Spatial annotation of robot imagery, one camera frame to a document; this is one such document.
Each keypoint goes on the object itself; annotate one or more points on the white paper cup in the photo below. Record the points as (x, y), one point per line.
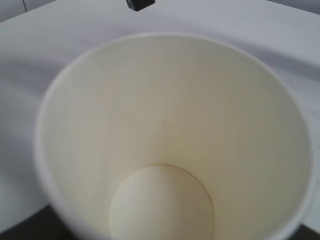
(167, 136)

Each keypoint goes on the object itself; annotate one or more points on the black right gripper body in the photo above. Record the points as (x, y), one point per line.
(137, 5)

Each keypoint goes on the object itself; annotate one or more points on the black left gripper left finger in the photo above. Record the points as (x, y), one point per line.
(44, 225)

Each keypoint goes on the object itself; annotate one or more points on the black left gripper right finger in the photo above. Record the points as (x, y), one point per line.
(304, 232)

